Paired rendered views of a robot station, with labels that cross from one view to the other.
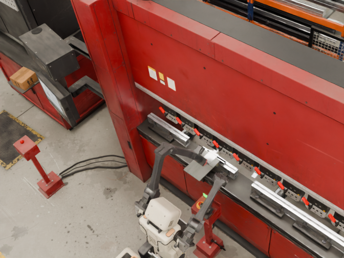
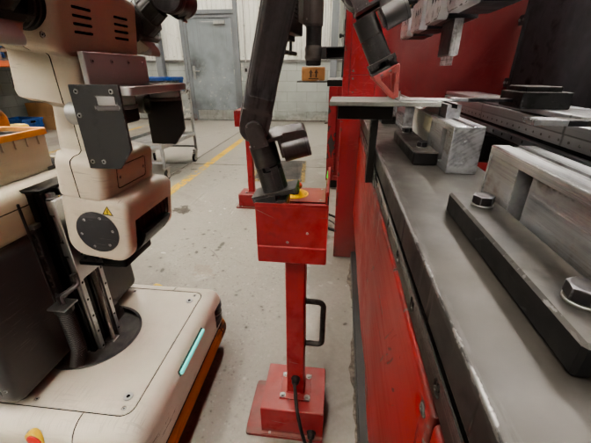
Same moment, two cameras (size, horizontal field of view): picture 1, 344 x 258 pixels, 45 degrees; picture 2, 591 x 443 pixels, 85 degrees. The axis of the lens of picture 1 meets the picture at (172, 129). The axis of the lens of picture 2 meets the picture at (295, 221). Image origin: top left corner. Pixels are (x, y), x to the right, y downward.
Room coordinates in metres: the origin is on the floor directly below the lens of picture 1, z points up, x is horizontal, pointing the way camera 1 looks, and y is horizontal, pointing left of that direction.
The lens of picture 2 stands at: (1.25, -0.69, 1.07)
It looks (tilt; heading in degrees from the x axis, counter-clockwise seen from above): 25 degrees down; 46
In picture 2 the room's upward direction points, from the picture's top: straight up
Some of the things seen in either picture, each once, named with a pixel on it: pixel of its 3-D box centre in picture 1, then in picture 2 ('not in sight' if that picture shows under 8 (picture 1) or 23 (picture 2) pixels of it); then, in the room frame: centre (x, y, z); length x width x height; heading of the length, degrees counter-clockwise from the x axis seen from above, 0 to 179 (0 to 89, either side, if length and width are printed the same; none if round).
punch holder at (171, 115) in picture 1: (173, 111); (419, 10); (2.48, -0.04, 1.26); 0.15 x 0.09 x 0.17; 38
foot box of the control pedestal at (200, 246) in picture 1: (208, 246); (287, 397); (1.75, -0.14, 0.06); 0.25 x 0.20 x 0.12; 129
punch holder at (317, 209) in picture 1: (319, 202); not in sight; (1.38, -0.91, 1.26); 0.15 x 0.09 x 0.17; 38
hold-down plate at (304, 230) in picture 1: (311, 235); not in sight; (1.32, -0.88, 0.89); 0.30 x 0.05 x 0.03; 38
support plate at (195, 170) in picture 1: (201, 165); (380, 101); (2.05, -0.19, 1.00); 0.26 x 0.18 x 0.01; 128
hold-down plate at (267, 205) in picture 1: (266, 205); (514, 252); (1.63, -0.64, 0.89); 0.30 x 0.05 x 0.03; 38
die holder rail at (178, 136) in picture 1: (168, 129); (400, 109); (2.58, 0.03, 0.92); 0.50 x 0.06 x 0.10; 38
